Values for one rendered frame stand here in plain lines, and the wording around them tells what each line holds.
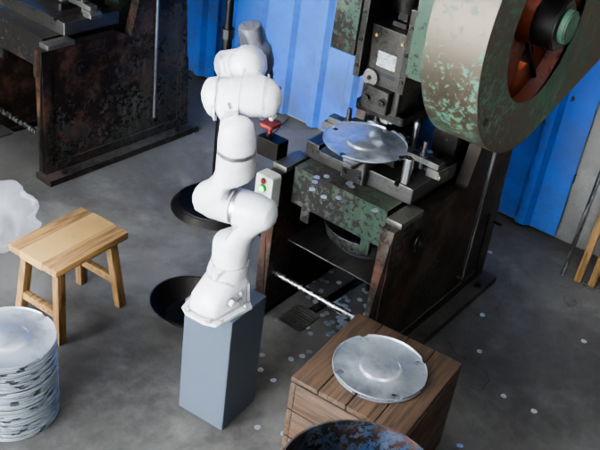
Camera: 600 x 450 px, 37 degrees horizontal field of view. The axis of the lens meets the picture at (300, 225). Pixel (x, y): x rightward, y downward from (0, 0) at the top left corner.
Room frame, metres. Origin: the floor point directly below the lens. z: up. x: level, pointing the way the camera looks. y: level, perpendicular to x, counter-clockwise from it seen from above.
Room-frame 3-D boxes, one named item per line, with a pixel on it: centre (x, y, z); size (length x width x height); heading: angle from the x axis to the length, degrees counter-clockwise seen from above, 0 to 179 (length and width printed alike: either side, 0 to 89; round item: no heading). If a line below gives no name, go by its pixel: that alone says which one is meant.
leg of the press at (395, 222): (2.77, -0.55, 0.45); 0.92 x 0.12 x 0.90; 146
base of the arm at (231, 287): (2.14, 0.21, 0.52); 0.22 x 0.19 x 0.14; 151
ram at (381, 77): (2.77, -0.23, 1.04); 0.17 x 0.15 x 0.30; 146
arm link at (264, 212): (2.17, 0.16, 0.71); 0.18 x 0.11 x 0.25; 74
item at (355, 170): (2.66, -0.15, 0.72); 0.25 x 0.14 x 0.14; 146
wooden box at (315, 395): (2.06, -0.30, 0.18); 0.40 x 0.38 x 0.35; 151
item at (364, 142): (2.70, -0.18, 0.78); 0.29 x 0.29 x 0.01
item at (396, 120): (2.81, -0.25, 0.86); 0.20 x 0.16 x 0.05; 56
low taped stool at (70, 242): (2.54, 0.79, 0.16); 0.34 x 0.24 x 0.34; 149
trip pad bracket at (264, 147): (2.79, 0.14, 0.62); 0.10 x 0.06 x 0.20; 56
